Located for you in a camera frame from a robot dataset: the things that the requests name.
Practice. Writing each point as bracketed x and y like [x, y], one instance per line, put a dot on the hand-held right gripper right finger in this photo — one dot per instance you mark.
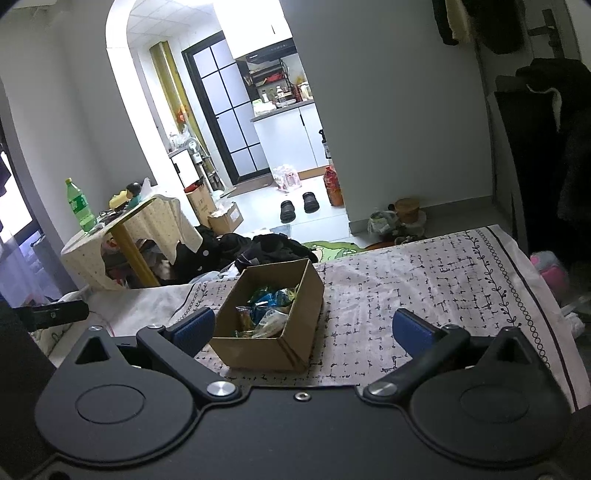
[415, 330]

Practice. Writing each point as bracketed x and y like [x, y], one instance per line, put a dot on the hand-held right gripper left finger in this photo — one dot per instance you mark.
[196, 327]

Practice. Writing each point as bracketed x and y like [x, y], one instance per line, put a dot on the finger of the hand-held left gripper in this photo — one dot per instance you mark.
[60, 313]

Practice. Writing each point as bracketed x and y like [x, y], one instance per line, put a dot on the white blue snack packet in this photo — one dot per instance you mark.
[272, 323]

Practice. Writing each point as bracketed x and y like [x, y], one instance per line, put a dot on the pile of colourful snack packets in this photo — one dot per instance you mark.
[268, 300]

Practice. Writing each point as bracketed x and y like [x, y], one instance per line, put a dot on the patterned bed sheet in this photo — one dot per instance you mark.
[415, 281]

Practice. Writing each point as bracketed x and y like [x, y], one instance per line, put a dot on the dotted cream tablecloth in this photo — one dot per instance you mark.
[83, 263]

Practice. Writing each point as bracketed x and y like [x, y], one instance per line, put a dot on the white duvet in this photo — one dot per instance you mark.
[138, 304]

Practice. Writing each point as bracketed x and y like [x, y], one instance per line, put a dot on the black clothes heap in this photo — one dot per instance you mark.
[207, 254]

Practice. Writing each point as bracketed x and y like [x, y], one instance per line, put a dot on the green soda bottle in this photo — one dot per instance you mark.
[82, 207]

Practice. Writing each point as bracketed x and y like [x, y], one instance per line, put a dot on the green floor mat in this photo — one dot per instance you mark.
[337, 251]

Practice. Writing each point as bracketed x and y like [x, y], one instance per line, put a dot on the tied plastic trash bag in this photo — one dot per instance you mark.
[382, 224]

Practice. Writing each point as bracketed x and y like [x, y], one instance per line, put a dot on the low cardboard floor box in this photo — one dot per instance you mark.
[226, 219]

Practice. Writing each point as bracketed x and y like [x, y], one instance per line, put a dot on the brown round bowl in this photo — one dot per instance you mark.
[407, 208]

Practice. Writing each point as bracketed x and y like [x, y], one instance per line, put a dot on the tall cardboard box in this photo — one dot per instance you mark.
[199, 203]

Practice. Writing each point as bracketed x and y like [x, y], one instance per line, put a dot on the yellow toy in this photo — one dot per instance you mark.
[117, 201]

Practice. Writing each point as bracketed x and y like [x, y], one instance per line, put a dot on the dark-haired doll figure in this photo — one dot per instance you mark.
[134, 194]

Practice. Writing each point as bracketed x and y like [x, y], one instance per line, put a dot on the pink plush toy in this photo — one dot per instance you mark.
[551, 274]

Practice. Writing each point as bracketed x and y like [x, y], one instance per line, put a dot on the black slipper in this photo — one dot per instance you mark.
[310, 202]
[287, 211]

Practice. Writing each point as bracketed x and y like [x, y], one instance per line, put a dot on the red plastic jug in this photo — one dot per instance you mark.
[333, 187]

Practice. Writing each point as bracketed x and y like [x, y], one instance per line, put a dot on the pink plastic pack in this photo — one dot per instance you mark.
[286, 177]

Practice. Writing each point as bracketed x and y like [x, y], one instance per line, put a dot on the small white fan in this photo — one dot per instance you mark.
[193, 150]

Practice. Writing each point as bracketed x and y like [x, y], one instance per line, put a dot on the black framed glass door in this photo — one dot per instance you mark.
[240, 134]

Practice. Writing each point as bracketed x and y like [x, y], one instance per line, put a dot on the white kitchen cabinet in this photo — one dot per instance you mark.
[281, 143]

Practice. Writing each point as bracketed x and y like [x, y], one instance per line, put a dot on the black spray bottle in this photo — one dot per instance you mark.
[325, 145]

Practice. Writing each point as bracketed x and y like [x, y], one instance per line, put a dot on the black coat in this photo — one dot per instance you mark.
[554, 161]

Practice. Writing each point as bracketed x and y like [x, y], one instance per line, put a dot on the row of kitchen bottles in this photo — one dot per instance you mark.
[281, 98]

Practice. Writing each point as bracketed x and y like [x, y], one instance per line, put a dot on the grey room door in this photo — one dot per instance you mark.
[508, 64]

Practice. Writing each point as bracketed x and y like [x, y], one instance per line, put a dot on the black range hood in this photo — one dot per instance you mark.
[268, 51]

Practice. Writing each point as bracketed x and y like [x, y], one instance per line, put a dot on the hanging cream garment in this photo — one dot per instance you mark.
[458, 23]

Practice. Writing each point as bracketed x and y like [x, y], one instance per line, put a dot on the hanging black garment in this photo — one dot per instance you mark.
[498, 27]

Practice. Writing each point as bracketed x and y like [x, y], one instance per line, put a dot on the white wall cabinet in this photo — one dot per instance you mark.
[254, 23]

